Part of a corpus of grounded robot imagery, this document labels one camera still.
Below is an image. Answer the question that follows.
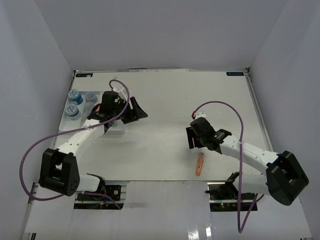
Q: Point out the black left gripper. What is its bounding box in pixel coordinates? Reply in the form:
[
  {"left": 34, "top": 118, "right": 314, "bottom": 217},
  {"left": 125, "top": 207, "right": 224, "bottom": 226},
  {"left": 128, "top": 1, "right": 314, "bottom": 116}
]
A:
[{"left": 112, "top": 97, "right": 148, "bottom": 124}]

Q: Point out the orange correction tape pen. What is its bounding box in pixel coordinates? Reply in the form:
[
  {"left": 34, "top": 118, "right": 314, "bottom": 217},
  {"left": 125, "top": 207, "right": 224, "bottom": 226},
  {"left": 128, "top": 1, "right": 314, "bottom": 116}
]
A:
[{"left": 195, "top": 152, "right": 205, "bottom": 177}]

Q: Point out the clear clip jar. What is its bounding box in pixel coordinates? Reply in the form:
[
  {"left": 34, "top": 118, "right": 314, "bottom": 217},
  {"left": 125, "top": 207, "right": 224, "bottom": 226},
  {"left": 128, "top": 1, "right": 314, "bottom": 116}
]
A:
[
  {"left": 83, "top": 102, "right": 95, "bottom": 114},
  {"left": 85, "top": 91, "right": 98, "bottom": 104}
]

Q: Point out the blue jar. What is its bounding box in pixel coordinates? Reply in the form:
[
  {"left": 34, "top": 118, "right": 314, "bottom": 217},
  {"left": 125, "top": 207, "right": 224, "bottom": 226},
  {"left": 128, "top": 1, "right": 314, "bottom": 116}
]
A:
[
  {"left": 67, "top": 89, "right": 83, "bottom": 105},
  {"left": 64, "top": 104, "right": 81, "bottom": 121}
]

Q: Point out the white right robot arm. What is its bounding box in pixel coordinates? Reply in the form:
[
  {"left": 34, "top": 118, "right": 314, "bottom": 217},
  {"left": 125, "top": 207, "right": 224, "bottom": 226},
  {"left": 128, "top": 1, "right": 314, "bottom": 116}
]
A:
[{"left": 186, "top": 117, "right": 309, "bottom": 206}]

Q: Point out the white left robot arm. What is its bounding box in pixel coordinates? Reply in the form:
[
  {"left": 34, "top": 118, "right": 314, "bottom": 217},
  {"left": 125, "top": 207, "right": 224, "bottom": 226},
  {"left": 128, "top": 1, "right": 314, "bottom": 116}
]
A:
[{"left": 39, "top": 91, "right": 148, "bottom": 200}]

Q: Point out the white compartment tray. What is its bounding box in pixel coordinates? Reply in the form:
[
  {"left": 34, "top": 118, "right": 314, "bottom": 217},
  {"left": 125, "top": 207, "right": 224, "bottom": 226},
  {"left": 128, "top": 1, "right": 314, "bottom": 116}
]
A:
[{"left": 58, "top": 91, "right": 126, "bottom": 137}]

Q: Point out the black label sticker left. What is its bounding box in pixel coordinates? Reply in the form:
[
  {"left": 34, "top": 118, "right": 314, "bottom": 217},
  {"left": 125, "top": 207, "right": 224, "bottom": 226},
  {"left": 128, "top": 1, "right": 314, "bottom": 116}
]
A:
[{"left": 75, "top": 73, "right": 93, "bottom": 78}]

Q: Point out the black label sticker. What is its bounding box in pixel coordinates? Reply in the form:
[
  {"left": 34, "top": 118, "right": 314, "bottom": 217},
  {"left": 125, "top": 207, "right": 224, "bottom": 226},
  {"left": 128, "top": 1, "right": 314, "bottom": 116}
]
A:
[
  {"left": 75, "top": 73, "right": 93, "bottom": 78},
  {"left": 226, "top": 71, "right": 244, "bottom": 77}
]

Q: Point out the black label sticker right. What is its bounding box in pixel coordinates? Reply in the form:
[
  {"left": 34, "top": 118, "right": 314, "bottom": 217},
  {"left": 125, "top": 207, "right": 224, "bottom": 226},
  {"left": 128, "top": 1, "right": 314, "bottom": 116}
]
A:
[{"left": 226, "top": 71, "right": 244, "bottom": 77}]

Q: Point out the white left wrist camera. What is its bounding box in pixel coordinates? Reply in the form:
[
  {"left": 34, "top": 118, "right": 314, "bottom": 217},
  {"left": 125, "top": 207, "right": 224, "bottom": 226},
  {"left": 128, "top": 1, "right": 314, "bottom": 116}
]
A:
[{"left": 112, "top": 87, "right": 128, "bottom": 101}]

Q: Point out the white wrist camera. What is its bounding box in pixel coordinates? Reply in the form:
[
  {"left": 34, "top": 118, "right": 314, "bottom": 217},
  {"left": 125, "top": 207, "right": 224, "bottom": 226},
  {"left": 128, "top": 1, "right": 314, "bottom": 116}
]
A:
[
  {"left": 112, "top": 87, "right": 128, "bottom": 101},
  {"left": 191, "top": 111, "right": 207, "bottom": 120}
]

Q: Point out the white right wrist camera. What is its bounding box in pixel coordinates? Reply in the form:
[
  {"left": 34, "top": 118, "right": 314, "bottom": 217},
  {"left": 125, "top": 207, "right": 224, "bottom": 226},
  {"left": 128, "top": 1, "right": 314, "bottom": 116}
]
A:
[{"left": 191, "top": 111, "right": 207, "bottom": 120}]

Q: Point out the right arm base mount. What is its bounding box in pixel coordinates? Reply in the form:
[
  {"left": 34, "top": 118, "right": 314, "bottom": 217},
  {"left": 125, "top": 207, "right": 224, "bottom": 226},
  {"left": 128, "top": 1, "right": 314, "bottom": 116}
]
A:
[{"left": 205, "top": 172, "right": 255, "bottom": 212}]

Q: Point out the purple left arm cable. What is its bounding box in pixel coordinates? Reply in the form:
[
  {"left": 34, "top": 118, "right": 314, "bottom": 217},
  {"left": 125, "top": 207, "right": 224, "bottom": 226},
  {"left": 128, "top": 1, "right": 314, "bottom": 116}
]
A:
[{"left": 19, "top": 79, "right": 131, "bottom": 210}]

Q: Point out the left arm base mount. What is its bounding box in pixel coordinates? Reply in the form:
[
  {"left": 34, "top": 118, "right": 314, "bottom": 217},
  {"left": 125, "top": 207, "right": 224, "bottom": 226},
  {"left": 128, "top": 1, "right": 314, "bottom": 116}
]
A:
[{"left": 74, "top": 182, "right": 125, "bottom": 210}]

